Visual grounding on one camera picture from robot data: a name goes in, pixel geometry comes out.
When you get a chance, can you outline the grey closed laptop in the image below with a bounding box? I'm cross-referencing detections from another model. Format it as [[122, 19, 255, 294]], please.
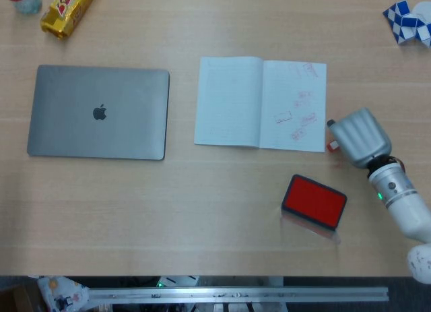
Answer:
[[26, 64, 170, 161]]

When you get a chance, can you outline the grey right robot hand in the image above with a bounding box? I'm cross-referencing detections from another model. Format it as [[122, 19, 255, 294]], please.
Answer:
[[326, 106, 393, 170]]

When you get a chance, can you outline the aluminium rail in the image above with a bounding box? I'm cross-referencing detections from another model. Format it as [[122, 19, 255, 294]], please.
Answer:
[[86, 286, 390, 305]]

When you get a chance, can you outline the white device with green light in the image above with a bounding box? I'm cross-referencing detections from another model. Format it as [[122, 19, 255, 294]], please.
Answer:
[[157, 275, 199, 288]]

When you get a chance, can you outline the red ink pad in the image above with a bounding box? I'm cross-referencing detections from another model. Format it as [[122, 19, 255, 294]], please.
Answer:
[[281, 173, 348, 244]]

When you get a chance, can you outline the gold snack package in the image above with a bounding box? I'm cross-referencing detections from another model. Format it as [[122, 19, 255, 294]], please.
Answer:
[[40, 0, 102, 40]]

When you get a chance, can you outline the open white notebook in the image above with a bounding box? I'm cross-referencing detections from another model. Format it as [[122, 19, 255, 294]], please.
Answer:
[[193, 56, 328, 154]]

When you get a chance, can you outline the brown cardboard box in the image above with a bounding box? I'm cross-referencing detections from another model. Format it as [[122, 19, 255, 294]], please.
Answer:
[[0, 284, 38, 312]]

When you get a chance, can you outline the white printed bag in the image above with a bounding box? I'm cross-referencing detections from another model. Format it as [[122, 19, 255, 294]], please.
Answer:
[[36, 275, 91, 312]]

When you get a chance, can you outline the plastic bottle with red label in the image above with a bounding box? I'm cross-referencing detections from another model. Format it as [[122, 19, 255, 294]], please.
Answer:
[[2, 0, 43, 15]]

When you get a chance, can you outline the blue white snake puzzle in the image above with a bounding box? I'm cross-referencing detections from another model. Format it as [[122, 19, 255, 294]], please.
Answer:
[[382, 0, 431, 49]]

